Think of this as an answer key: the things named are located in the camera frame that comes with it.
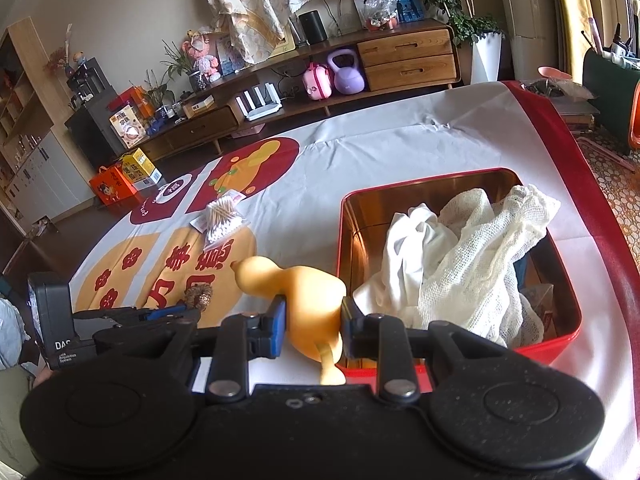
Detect dark green storage bin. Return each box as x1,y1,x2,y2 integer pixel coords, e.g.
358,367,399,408
582,49,639,152

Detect green plant white pot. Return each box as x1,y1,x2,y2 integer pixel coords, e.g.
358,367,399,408
423,0,503,84

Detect clear plastic bag items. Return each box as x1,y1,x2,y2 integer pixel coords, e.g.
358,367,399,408
360,0,398,32

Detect printed white red tablecloth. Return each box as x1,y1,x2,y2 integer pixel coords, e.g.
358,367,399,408
70,82,639,479

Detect wooden tv console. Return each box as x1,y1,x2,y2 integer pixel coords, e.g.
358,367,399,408
139,20,461,162

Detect brown leopard hair scrunchie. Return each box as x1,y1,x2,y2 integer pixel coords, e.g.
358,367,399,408
183,283,213,312

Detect red metal tin box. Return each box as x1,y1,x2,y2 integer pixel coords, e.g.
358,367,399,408
337,168,582,364

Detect white pink wipes packet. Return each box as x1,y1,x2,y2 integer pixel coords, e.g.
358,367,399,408
190,190,246,237

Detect snack box on console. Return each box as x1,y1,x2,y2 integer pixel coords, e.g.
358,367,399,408
110,105,146,148

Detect black cylindrical speaker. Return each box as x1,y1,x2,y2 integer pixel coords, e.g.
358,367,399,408
298,10,328,46

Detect purple kettlebell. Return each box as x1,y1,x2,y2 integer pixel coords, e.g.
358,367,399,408
326,49,366,96

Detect blue plastic bag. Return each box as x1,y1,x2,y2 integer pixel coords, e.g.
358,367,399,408
397,0,425,24

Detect white knitted cloth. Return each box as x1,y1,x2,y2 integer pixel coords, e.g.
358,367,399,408
352,184,561,349

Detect yellow rubber duck toy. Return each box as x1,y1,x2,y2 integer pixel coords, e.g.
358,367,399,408
231,256,346,386

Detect white wifi router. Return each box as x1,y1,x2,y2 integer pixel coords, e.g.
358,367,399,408
235,82,282,122

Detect small potted green plant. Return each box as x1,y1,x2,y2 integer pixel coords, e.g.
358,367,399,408
163,40,206,92

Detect cotton swabs plastic bag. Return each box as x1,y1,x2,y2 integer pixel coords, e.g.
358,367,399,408
203,196,247,252

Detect pink plush doll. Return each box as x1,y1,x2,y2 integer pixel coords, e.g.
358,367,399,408
181,30,221,86

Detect yellow cardboard box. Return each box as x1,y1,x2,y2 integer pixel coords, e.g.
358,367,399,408
120,148,163,191

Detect pink piggy toy case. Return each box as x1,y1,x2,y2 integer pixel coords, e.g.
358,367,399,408
303,62,332,101

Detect black cabinet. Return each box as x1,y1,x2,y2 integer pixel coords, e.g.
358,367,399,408
65,58,126,170

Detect orange gift box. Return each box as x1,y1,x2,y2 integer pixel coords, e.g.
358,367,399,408
89,165,138,206

